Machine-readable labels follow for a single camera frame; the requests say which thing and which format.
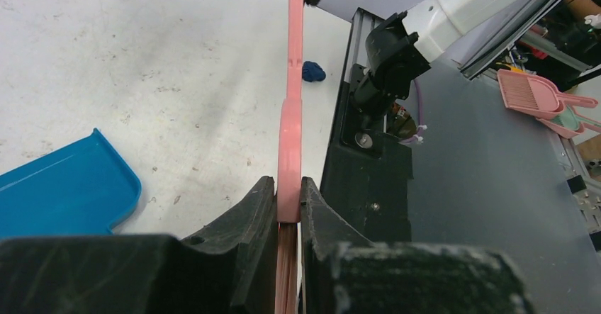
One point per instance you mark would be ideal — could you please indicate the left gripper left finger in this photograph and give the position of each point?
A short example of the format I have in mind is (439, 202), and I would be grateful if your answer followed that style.
(228, 266)

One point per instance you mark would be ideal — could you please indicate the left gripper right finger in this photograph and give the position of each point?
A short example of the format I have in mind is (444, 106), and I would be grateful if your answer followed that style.
(344, 272)

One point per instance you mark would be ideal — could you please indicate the pink hand brush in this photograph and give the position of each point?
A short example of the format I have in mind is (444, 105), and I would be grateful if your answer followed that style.
(288, 194)

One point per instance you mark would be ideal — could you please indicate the blue plastic dustpan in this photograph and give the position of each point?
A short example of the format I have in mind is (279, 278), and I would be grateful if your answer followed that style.
(84, 188)

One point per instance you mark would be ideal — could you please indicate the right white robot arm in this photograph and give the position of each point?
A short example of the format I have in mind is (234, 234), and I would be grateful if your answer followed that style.
(402, 47)

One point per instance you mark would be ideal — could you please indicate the dark blue scrap front right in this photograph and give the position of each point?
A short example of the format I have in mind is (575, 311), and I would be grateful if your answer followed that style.
(312, 72)

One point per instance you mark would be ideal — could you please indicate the spare pink dustpan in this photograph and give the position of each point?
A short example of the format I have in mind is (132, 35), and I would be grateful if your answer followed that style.
(537, 96)

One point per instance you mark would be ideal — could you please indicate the spare green dustpan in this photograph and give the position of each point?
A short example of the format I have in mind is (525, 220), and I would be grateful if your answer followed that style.
(570, 123)

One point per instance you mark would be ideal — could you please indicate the aluminium frame rail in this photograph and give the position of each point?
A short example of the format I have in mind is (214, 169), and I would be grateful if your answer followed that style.
(363, 22)

